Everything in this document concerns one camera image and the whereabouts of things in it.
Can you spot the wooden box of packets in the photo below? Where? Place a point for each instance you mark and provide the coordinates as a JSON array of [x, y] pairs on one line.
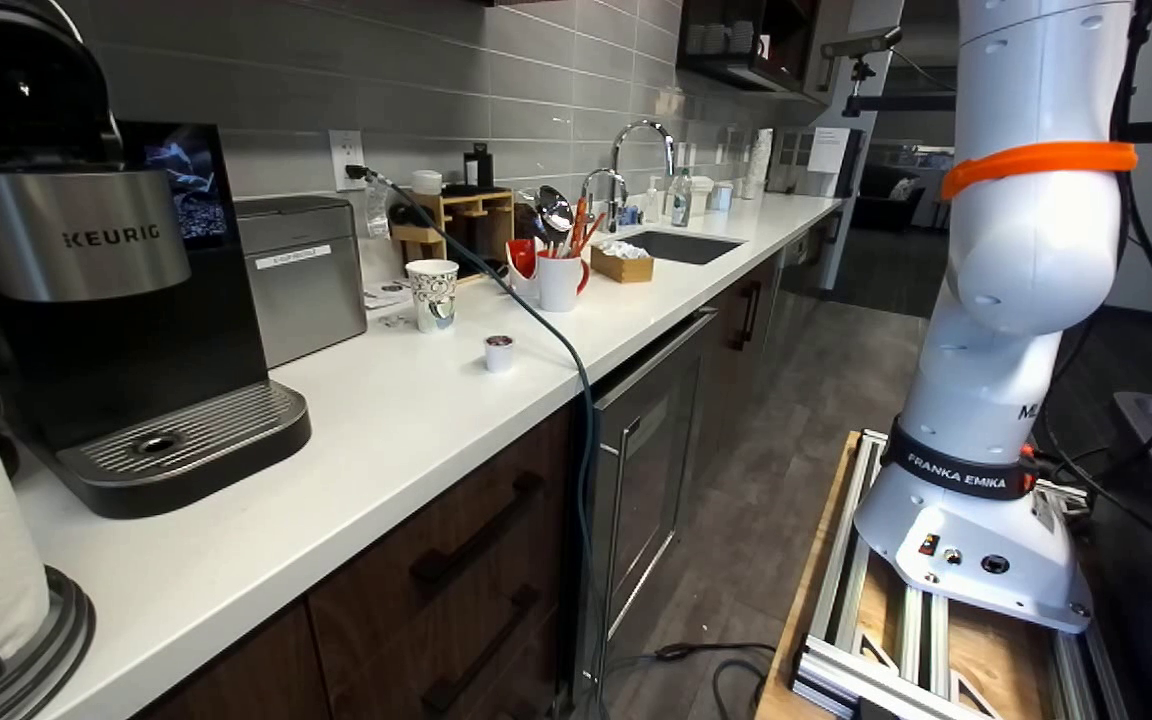
[[622, 260]]

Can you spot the wooden pod organizer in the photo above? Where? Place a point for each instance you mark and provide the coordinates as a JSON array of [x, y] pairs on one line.
[[453, 210]]

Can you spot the black Keurig coffee machine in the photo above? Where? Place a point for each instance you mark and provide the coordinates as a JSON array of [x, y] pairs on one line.
[[129, 351]]

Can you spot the white paper cup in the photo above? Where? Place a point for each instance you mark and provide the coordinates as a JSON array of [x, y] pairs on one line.
[[432, 295]]

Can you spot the small coffee pod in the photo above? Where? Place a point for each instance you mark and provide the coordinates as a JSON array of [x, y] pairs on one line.
[[496, 355]]

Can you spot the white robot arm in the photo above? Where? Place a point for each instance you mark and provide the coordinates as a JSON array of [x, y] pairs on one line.
[[1029, 252]]

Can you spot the silver metal box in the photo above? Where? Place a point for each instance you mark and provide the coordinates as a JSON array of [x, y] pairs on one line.
[[306, 272]]

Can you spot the white wall outlet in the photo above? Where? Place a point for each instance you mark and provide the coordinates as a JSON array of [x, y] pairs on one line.
[[347, 156]]

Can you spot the stainless dishwasher front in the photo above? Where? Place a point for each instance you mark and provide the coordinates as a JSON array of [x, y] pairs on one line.
[[644, 419]]

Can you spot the chrome sink faucet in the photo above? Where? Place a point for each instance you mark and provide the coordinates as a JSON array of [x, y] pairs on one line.
[[638, 151]]

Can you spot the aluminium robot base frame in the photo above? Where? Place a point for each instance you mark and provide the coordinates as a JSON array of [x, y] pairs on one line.
[[867, 645]]

